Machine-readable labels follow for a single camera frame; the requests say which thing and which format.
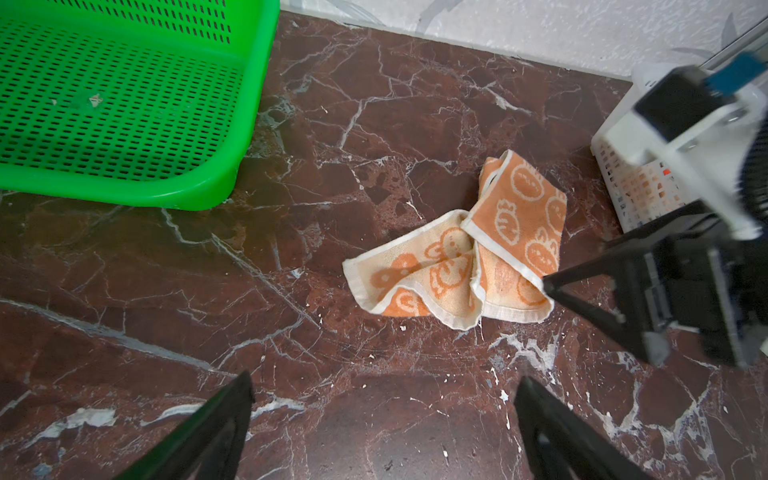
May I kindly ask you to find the white plastic basket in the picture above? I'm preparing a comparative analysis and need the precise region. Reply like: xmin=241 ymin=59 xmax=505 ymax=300
xmin=590 ymin=63 xmax=698 ymax=233

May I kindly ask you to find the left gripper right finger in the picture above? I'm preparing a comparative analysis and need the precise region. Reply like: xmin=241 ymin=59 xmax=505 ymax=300
xmin=514 ymin=376 xmax=650 ymax=480

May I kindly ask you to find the orange patterned towel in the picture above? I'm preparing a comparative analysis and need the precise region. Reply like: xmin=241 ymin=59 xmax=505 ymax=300
xmin=342 ymin=150 xmax=567 ymax=331

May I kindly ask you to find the green plastic basket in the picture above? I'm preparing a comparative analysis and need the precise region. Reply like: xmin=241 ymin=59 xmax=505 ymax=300
xmin=1 ymin=0 xmax=280 ymax=211

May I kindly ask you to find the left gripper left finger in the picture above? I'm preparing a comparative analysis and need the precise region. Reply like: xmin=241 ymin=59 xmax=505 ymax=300
xmin=117 ymin=371 xmax=255 ymax=479

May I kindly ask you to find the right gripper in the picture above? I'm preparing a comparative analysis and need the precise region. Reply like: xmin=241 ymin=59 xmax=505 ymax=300
xmin=542 ymin=201 xmax=767 ymax=369

